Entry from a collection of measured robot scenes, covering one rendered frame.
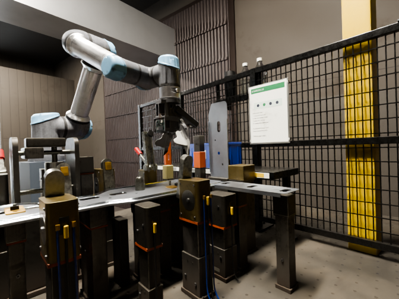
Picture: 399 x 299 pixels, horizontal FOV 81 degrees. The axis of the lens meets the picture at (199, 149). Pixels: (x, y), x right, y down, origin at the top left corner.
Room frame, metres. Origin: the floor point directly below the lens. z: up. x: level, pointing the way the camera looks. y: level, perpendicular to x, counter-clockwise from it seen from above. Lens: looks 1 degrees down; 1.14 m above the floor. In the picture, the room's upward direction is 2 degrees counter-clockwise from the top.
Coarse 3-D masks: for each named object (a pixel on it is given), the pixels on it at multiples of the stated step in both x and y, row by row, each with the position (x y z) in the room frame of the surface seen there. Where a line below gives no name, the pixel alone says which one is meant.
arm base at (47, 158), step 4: (44, 148) 1.07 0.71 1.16; (48, 148) 1.08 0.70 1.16; (60, 148) 1.14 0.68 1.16; (44, 156) 1.06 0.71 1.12; (48, 156) 1.07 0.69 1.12; (60, 156) 1.11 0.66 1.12; (64, 156) 1.14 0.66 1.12; (28, 160) 1.06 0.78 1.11; (32, 160) 1.05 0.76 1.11; (36, 160) 1.05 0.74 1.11; (40, 160) 1.05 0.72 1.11; (44, 160) 1.06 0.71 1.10; (48, 160) 1.07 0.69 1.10
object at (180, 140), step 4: (176, 132) 0.80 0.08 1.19; (180, 132) 0.81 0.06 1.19; (180, 136) 0.80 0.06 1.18; (184, 136) 0.80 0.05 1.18; (176, 140) 0.78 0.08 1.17; (180, 140) 0.79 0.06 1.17; (184, 140) 0.80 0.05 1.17; (188, 140) 0.80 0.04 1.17; (180, 144) 0.78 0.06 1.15; (184, 144) 0.79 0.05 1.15; (188, 144) 0.79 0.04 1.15; (188, 148) 0.79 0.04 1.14; (188, 152) 0.79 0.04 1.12
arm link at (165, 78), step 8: (160, 56) 0.81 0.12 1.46; (168, 56) 0.80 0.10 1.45; (160, 64) 0.81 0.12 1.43; (168, 64) 0.80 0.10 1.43; (176, 64) 0.81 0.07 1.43; (160, 72) 0.81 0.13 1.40; (168, 72) 0.80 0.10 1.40; (176, 72) 0.81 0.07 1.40; (160, 80) 0.81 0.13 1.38; (168, 80) 0.80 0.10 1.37; (176, 80) 0.81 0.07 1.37
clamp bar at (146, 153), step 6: (144, 132) 0.99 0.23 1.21; (150, 132) 0.98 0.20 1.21; (144, 138) 0.99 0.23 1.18; (150, 138) 1.00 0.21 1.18; (144, 144) 0.99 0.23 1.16; (150, 144) 1.00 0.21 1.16; (144, 150) 0.99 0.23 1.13; (150, 150) 1.00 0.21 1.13; (144, 156) 0.99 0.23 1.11; (150, 156) 1.00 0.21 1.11
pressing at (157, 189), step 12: (168, 180) 0.99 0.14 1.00; (216, 180) 0.96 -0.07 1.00; (108, 192) 0.77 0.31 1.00; (120, 192) 0.77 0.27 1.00; (132, 192) 0.76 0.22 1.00; (144, 192) 0.75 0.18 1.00; (156, 192) 0.74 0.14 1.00; (168, 192) 0.75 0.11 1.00; (12, 204) 0.63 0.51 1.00; (24, 204) 0.63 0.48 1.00; (36, 204) 0.63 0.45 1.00; (84, 204) 0.61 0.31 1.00; (96, 204) 0.62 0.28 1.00; (108, 204) 0.63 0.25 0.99; (120, 204) 0.65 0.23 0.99; (0, 216) 0.53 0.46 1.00; (12, 216) 0.52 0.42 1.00; (24, 216) 0.52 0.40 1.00; (36, 216) 0.53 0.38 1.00
